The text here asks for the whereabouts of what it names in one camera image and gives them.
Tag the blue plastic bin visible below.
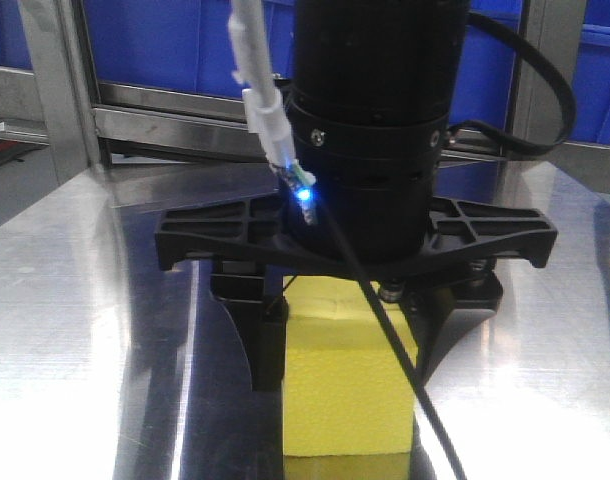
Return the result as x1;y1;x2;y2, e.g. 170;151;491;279
563;0;610;145
449;25;515;128
82;0;297;101

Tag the black cable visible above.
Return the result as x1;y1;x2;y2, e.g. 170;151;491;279
447;10;578;162

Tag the blue plastic bin middle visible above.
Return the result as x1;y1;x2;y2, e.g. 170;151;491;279
449;25;515;128

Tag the blue plastic bin left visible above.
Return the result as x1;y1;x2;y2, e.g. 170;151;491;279
82;0;297;101

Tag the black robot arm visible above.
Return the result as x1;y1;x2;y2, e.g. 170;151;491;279
155;1;576;391

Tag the white cable connector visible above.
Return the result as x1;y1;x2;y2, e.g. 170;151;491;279
228;1;316;188

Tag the blue plastic bin right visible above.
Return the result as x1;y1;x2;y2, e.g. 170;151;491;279
563;0;610;145

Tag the yellow foam block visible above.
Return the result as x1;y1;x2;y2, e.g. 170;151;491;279
282;276;414;457

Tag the stainless steel shelf rack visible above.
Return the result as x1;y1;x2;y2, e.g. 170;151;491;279
0;1;610;203

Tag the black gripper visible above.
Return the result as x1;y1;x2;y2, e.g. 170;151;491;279
154;192;556;392

